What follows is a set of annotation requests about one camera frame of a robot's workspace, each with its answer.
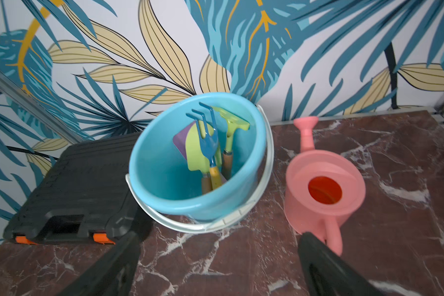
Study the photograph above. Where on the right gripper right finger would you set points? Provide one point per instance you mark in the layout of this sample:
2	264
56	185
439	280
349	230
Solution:
326	274

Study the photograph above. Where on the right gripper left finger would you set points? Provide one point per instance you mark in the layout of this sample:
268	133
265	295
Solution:
112	274

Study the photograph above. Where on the pink toy watering can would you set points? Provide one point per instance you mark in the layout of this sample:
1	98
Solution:
323	189

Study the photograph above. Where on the light blue plastic bucket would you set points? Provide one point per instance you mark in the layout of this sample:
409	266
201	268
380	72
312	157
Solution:
160	181

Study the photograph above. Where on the purple toy scoop pink handle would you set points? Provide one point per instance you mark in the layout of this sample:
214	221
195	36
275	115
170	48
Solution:
179	140

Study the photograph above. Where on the blue toy fork yellow handle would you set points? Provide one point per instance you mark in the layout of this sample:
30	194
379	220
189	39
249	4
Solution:
209	144

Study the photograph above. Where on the green toy rake wooden handle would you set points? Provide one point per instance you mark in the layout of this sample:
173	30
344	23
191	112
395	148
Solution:
234	122

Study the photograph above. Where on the black plastic tool case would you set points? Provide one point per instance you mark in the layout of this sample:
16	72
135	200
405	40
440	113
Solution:
83	199

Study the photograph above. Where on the left aluminium corner post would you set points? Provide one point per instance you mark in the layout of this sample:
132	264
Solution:
10	89

